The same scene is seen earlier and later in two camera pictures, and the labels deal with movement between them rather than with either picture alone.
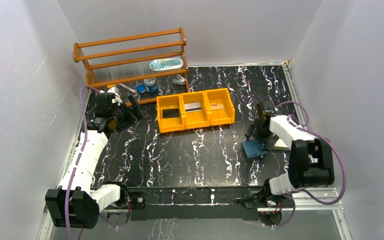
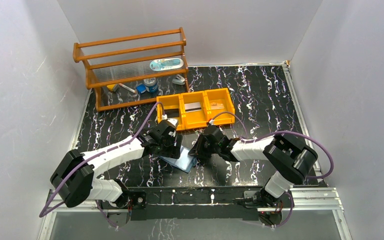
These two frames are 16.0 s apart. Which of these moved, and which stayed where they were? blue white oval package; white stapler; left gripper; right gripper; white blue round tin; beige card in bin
Moved: left gripper; right gripper
Stayed: white stapler; beige card in bin; blue white oval package; white blue round tin
